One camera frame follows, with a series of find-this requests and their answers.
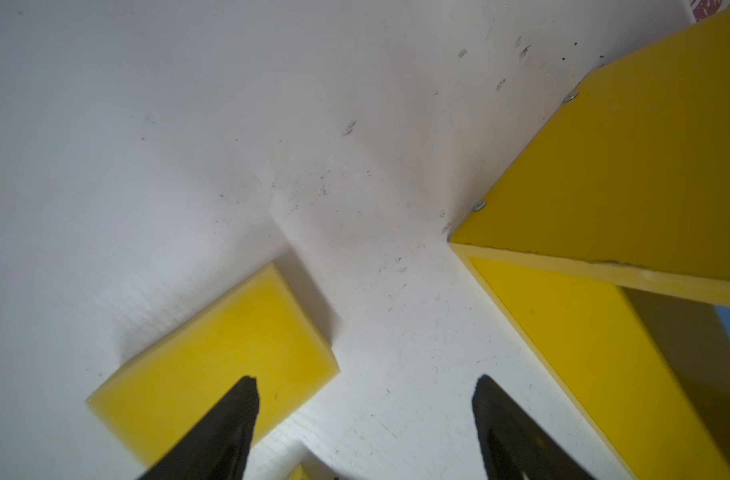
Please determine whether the dark green wavy sponge left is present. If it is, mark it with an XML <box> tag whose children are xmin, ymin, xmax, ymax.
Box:
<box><xmin>287</xmin><ymin>464</ymin><xmax>312</xmax><ymax>480</ymax></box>

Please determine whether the yellow shelf unit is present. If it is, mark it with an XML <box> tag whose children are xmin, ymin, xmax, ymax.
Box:
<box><xmin>450</xmin><ymin>8</ymin><xmax>730</xmax><ymax>479</ymax></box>

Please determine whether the yellow sponge left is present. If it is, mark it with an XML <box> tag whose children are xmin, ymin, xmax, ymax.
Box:
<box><xmin>86</xmin><ymin>263</ymin><xmax>340</xmax><ymax>467</ymax></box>

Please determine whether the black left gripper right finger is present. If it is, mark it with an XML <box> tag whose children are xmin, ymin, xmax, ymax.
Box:
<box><xmin>472</xmin><ymin>375</ymin><xmax>592</xmax><ymax>480</ymax></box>

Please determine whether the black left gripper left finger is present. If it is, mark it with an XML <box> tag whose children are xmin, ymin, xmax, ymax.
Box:
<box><xmin>141</xmin><ymin>376</ymin><xmax>260</xmax><ymax>480</ymax></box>

